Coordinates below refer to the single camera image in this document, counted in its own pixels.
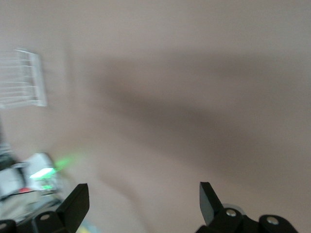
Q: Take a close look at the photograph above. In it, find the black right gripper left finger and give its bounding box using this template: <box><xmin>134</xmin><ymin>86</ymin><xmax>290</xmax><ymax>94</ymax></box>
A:
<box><xmin>0</xmin><ymin>183</ymin><xmax>90</xmax><ymax>233</ymax></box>

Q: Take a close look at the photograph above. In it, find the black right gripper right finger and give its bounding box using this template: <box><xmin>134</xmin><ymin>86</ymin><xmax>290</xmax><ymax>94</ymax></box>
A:
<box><xmin>195</xmin><ymin>182</ymin><xmax>299</xmax><ymax>233</ymax></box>

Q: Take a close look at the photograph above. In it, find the brown table cover sheet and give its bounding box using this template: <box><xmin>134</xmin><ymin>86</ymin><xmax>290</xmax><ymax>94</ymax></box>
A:
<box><xmin>0</xmin><ymin>0</ymin><xmax>311</xmax><ymax>233</ymax></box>

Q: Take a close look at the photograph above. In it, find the white wire cup holder rack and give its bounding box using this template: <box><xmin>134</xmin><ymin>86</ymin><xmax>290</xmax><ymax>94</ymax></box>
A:
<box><xmin>0</xmin><ymin>48</ymin><xmax>47</xmax><ymax>109</ymax></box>

